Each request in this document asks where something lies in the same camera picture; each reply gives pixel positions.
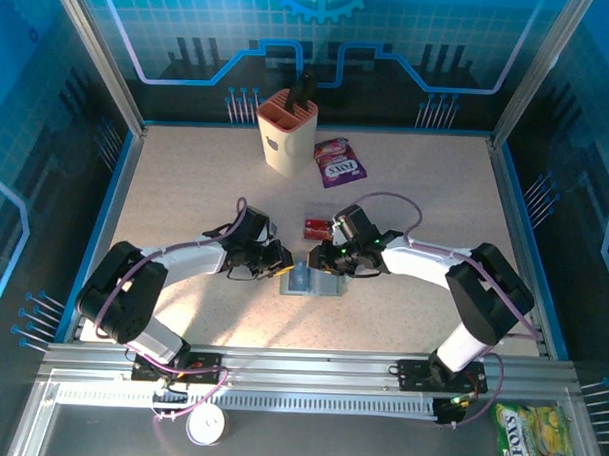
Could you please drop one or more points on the clear zip plastic bag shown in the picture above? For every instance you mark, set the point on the clear zip plastic bag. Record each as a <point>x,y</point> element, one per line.
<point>332,287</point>

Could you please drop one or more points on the blue credit card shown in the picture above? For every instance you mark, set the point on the blue credit card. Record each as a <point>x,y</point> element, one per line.
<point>300,282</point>

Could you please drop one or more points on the clear acrylic card stand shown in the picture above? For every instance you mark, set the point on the clear acrylic card stand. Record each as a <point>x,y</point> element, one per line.
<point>315,212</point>

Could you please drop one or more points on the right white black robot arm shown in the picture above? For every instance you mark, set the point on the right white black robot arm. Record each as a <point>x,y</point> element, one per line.
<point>418,259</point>

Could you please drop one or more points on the purple Fox's candy bag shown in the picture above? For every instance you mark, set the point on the purple Fox's candy bag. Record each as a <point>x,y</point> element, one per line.
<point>339,166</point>

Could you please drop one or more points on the beige knife block orange top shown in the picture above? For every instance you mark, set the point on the beige knife block orange top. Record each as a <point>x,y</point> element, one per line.
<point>287,147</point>

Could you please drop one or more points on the white round lid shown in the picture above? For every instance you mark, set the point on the white round lid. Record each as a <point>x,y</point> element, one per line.
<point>205,424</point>

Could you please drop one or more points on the yellow green Fox's candy bag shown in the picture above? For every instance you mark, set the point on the yellow green Fox's candy bag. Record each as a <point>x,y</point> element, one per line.
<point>532,438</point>

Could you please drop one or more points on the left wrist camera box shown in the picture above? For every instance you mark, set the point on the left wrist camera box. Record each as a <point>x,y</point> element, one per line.
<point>257,224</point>

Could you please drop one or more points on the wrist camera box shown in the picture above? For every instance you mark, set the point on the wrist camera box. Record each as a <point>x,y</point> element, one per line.
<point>357,222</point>
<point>257,224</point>

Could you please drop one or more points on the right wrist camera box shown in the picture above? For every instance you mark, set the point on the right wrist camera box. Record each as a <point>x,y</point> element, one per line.
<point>357,222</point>

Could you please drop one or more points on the aluminium mounting rail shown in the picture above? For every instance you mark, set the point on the aluminium mounting rail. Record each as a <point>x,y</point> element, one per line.
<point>304,368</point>

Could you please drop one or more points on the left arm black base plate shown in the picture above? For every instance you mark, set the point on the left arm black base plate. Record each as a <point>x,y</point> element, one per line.
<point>207,367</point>

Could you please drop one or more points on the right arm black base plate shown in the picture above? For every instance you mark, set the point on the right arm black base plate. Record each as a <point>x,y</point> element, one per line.
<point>414,376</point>

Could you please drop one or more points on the left aluminium side rail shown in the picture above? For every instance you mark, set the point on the left aluminium side rail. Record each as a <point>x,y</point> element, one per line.
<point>123,181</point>

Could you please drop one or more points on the aluminium side rail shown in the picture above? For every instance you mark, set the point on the aluminium side rail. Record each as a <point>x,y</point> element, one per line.
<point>123,181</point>
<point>509,195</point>

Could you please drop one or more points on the right aluminium side rail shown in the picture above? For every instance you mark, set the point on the right aluminium side rail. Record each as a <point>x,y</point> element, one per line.
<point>509,195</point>

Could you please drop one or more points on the left aluminium frame post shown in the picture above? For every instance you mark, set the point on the left aluminium frame post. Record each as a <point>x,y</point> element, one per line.
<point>105,66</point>

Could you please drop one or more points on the aluminium frame post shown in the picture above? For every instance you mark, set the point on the aluminium frame post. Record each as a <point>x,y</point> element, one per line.
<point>537,71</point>
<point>105,66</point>

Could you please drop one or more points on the right aluminium frame post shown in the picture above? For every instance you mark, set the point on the right aluminium frame post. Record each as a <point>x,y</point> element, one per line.
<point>537,71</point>

